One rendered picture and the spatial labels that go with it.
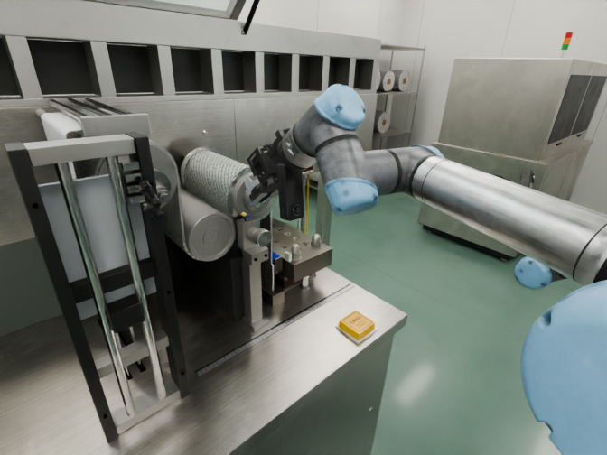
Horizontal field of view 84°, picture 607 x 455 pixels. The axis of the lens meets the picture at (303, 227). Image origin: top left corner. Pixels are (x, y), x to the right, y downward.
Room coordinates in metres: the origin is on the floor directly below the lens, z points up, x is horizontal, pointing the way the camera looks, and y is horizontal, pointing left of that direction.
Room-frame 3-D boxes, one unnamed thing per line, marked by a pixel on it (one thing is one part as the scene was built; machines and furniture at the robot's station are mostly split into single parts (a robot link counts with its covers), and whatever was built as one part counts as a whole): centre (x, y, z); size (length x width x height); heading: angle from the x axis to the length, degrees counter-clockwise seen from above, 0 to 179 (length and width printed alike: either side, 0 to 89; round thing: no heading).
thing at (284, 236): (1.02, 0.10, 1.00); 0.40 x 0.16 x 0.06; 43
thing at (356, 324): (0.71, -0.15, 0.91); 0.07 x 0.07 x 0.02; 43
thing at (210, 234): (0.78, 0.29, 1.17); 0.26 x 0.12 x 0.12; 43
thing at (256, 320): (0.72, 0.12, 1.05); 0.06 x 0.05 x 0.31; 43
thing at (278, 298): (0.91, 0.16, 0.92); 0.28 x 0.04 x 0.04; 43
